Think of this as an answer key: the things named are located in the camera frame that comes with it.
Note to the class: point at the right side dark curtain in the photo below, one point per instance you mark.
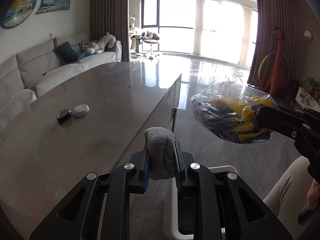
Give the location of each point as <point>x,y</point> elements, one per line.
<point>273,15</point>

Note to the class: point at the right teal wall panel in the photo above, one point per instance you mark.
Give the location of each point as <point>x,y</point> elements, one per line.
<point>53,5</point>

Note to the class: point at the bag of yellow blue items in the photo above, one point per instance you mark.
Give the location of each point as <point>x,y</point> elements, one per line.
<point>229,110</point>

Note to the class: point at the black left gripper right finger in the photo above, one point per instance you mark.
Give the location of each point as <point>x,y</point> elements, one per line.
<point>220,205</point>

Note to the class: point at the orange dinosaur toy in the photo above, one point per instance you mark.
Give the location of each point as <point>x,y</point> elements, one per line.
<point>278,84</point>

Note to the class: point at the black white patterned pillow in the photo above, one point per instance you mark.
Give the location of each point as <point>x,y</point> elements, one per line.
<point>84,45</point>

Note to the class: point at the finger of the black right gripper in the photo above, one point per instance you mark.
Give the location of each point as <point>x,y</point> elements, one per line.
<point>308,115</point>
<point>284,121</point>

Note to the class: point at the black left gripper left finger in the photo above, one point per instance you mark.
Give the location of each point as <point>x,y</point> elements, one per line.
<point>98,207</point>

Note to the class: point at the teal throw pillow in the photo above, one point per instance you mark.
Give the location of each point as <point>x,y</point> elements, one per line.
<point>68,54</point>

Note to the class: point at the black tape roll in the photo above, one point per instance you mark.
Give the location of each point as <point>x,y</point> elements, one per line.
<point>63,116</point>

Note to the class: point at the potted green plant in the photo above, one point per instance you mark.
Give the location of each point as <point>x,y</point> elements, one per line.
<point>308,96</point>

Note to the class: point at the grey sock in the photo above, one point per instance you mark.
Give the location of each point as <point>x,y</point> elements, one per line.
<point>161,149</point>

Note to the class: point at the round landscape wall art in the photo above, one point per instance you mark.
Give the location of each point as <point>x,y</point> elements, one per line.
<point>18,13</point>

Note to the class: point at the grey sectional sofa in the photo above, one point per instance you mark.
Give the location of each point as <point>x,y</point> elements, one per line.
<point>31,73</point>

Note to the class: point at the grey brown curtain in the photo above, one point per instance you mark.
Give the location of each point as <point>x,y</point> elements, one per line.
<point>111,17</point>

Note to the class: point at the white plush toy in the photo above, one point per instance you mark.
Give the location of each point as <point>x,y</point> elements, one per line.
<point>99,47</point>

